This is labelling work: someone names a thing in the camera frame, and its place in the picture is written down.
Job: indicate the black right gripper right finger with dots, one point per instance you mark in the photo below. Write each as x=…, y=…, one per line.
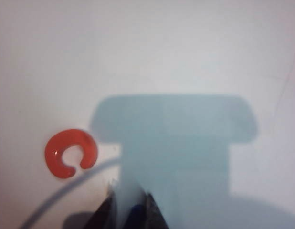
x=153, y=212

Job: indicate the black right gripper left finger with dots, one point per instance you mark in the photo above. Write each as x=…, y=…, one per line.
x=107, y=210

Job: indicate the orange letter c magnet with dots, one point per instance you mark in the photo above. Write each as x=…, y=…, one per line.
x=54, y=152

